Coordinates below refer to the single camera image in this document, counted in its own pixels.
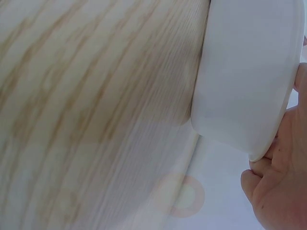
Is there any white bowl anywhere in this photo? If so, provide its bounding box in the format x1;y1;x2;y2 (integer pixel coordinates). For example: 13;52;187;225
190;0;305;161

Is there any person's right hand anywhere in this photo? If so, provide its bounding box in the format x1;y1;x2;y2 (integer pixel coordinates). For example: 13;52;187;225
240;62;307;230

